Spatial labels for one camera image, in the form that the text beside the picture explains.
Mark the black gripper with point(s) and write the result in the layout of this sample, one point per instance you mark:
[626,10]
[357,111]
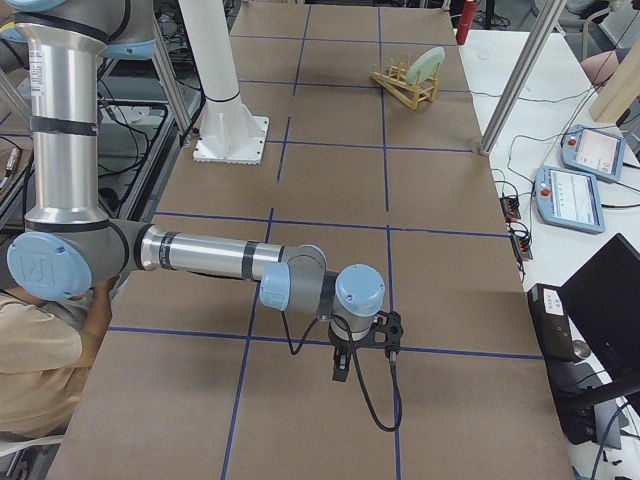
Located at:
[341,347]

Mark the pale green plate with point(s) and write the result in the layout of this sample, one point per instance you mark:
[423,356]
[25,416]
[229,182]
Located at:
[426,66]

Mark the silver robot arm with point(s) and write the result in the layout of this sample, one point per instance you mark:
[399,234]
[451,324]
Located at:
[70,243]

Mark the black usb hub right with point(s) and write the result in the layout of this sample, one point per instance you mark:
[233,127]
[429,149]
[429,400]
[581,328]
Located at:
[521,244]

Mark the black usb hub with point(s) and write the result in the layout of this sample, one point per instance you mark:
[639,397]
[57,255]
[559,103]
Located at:
[510,205]
[521,244]

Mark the black computer box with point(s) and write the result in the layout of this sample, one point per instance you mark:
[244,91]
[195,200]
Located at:
[551,324]

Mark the black usb hub left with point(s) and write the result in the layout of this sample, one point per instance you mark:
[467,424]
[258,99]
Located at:
[510,205]

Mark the black monitor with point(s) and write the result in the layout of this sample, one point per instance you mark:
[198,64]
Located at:
[602,301]

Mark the near teach pendant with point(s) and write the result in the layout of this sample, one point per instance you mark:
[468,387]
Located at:
[569,199]

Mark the teach pendant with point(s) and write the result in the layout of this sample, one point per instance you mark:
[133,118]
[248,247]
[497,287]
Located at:
[569,199]
[593,151]

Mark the wooden dish rack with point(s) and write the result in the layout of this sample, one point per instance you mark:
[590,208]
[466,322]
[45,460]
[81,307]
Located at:
[392,79]

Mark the person in beige shirt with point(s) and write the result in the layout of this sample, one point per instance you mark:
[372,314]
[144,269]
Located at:
[47,351]

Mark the far teach pendant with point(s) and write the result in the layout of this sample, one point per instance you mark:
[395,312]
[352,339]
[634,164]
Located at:
[593,151]

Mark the red cylinder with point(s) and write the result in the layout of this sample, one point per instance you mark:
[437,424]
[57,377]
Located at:
[466,20]

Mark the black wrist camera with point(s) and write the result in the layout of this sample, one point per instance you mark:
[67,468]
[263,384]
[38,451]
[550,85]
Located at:
[387,332]

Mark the white camera pole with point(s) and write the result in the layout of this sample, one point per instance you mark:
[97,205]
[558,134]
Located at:
[228,131]

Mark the grey aluminium frame post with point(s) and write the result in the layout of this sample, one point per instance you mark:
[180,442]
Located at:
[527,59]

